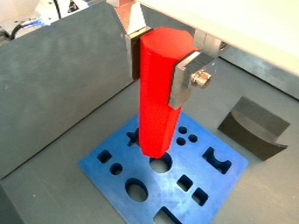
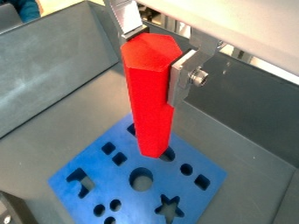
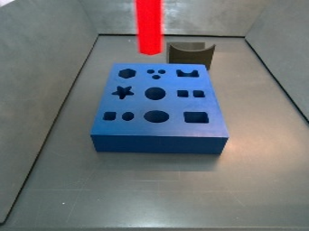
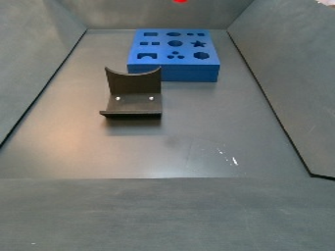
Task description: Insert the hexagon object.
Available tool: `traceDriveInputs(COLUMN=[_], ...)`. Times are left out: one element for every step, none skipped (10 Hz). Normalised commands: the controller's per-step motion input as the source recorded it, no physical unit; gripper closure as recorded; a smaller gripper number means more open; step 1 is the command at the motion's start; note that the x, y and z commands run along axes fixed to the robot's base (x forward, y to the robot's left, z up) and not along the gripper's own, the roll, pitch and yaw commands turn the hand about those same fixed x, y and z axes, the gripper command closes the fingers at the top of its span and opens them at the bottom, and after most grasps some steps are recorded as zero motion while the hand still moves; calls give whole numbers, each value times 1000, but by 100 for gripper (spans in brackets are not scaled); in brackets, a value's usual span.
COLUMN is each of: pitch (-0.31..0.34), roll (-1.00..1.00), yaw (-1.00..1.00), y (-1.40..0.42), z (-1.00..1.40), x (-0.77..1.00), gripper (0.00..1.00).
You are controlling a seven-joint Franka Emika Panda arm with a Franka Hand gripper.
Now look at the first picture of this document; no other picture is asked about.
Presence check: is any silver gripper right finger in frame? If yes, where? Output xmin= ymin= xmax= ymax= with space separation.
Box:
xmin=168 ymin=29 xmax=228 ymax=109

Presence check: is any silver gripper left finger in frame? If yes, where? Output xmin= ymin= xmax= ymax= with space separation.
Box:
xmin=126 ymin=26 xmax=152 ymax=81

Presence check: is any red hexagonal prism peg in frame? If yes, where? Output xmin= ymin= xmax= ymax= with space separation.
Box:
xmin=139 ymin=27 xmax=195 ymax=158

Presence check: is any dark grey curved block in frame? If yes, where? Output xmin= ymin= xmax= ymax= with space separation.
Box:
xmin=219 ymin=96 xmax=290 ymax=161

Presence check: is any blue shape-sorting board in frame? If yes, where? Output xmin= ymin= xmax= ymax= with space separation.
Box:
xmin=79 ymin=114 xmax=248 ymax=224

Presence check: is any blue-tipped cable connector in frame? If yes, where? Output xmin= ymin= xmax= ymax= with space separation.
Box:
xmin=21 ymin=17 xmax=51 ymax=28

